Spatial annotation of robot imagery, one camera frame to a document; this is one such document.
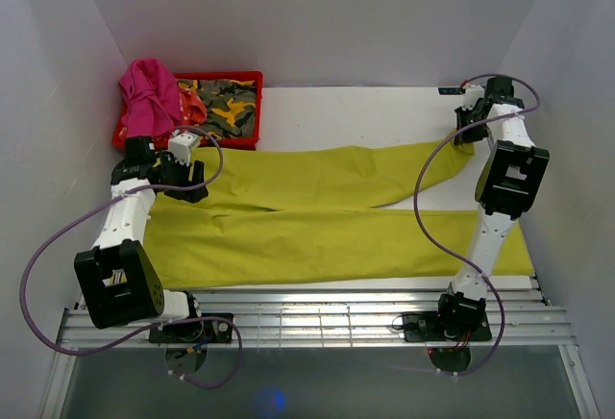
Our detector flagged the yellow-green trousers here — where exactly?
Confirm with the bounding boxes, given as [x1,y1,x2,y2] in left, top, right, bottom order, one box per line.
[141,130,534,290]

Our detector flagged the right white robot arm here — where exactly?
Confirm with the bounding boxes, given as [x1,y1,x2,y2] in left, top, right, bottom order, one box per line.
[433,75,550,341]

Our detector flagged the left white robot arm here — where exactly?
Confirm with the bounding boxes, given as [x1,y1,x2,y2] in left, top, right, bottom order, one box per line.
[74,133,208,342]

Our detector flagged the blue table label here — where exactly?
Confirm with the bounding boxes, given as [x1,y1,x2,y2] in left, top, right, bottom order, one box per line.
[437,86,464,96]

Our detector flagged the orange patterned garment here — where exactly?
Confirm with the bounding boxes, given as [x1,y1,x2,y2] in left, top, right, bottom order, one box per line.
[163,87,208,137]

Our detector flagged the pink garment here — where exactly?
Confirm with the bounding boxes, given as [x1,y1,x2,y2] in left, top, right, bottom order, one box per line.
[119,58,181,137]

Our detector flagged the red plastic bin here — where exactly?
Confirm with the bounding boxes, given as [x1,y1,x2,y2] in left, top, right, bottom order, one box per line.
[111,70,264,155]

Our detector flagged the camouflage garment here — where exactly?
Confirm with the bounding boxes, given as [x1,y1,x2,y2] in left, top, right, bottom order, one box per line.
[177,78,258,140]

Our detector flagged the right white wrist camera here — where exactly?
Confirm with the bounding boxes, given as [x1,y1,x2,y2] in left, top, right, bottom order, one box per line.
[461,83,484,111]

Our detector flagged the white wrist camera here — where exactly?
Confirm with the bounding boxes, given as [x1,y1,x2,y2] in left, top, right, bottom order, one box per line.
[461,83,484,111]
[167,133,202,166]

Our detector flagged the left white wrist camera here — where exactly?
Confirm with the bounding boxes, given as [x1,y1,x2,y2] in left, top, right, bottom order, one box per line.
[167,133,202,166]

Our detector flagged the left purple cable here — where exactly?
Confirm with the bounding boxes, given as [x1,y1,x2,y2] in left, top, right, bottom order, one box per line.
[19,125,244,390]

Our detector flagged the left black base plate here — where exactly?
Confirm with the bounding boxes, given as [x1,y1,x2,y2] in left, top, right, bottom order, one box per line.
[148,313,234,345]

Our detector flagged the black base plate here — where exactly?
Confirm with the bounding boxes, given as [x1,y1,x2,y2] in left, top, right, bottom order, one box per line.
[148,313,234,345]
[392,310,492,344]

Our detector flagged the aluminium rail frame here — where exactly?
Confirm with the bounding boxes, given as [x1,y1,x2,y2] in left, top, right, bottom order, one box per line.
[40,149,602,419]

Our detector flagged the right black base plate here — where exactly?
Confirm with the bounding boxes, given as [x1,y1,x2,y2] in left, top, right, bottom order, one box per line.
[392,310,492,344]

